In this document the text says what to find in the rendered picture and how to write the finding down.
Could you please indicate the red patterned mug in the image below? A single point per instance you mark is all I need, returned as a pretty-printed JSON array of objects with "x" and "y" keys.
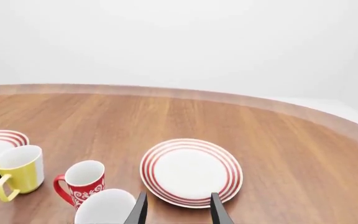
[{"x": 84, "y": 180}]

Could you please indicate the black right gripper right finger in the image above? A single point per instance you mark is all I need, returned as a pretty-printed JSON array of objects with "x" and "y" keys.
[{"x": 220, "y": 212}]

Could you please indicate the yellow and white mug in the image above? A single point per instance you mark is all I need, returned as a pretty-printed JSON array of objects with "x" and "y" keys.
[{"x": 23, "y": 171}]

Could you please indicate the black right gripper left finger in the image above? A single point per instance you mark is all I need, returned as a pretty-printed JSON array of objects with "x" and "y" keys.
[{"x": 138, "y": 213}]

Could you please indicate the plain white mug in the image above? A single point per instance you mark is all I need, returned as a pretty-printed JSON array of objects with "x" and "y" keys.
[{"x": 104, "y": 207}]

